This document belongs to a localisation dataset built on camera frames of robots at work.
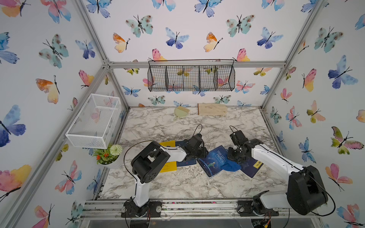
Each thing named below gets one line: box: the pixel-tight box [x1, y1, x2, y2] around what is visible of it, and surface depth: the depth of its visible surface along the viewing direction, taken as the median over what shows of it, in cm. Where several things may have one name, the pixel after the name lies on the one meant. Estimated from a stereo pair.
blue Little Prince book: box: [196, 145, 229, 179], surface depth 91 cm
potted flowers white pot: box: [92, 143, 125, 170], surface depth 80 cm
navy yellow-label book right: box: [240, 157, 264, 179], surface depth 88 cm
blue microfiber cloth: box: [220, 159, 242, 172], surface depth 82 cm
